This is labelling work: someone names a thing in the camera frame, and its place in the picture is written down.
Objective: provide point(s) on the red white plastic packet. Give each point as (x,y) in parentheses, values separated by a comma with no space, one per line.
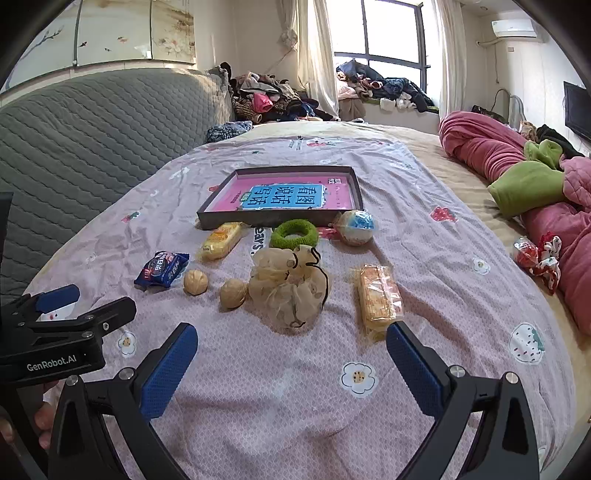
(526,256)

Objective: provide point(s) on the tied grey curtain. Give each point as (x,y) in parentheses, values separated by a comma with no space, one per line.
(286,27)

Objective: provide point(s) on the toy egg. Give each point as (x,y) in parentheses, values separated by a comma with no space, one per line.
(355,226)

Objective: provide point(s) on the pile of dark clothes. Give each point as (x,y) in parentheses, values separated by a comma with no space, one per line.
(388,87)

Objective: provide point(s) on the blue patterned cloth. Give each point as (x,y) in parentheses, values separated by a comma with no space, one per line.
(226,131)

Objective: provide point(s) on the pink strawberry print bed sheet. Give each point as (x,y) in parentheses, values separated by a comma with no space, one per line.
(295,415)

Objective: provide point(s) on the orange biscuit packet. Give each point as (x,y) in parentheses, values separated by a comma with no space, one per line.
(376,295)

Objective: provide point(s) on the pink quilt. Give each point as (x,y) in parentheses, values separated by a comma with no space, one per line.
(480,143)

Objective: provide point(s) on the grey quilted headboard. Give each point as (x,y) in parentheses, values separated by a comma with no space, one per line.
(92,138)

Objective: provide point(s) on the dark crumpled clothes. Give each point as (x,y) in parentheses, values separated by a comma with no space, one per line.
(554,136)

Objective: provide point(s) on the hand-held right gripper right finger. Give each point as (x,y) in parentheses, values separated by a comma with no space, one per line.
(413,369)

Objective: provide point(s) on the black bag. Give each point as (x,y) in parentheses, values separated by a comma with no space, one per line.
(485,113)

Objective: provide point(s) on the walnut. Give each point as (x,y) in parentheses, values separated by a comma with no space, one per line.
(233,294)
(196,282)

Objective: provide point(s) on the pink picture book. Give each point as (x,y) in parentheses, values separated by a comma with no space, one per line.
(240,194)

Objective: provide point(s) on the white sheer curtain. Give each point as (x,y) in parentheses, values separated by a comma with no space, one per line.
(450,60)
(318,55)

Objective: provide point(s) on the green fleece blanket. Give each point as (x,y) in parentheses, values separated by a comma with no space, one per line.
(526,189)

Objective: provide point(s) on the yellow cake packet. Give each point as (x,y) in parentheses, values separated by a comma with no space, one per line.
(221,242)

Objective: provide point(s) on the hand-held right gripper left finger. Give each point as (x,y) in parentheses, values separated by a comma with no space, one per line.
(168,369)

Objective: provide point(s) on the person's left hand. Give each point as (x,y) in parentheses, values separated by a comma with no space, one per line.
(44,420)

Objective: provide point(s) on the black flat television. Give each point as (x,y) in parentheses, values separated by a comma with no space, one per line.
(577,110)

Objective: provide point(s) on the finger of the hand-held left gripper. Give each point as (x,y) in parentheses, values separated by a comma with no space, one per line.
(108,314)
(57,297)

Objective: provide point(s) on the floral wall painting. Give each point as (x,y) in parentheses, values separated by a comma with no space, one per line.
(115,32)

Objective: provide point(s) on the dark shallow cardboard tray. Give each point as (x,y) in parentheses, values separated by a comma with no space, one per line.
(217,220)

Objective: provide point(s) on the black framed window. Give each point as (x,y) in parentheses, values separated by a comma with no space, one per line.
(392,32)

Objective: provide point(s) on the pile of mixed clothes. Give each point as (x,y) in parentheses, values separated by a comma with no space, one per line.
(277,101)

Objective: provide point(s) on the white air conditioner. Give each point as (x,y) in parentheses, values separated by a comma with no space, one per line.
(517,30)

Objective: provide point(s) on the blue snack packet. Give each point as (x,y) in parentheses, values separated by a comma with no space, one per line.
(161,270)

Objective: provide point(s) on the white window bench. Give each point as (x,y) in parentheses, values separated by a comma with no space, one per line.
(397,121)

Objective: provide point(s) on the beige bedspread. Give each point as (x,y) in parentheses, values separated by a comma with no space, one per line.
(438,152)

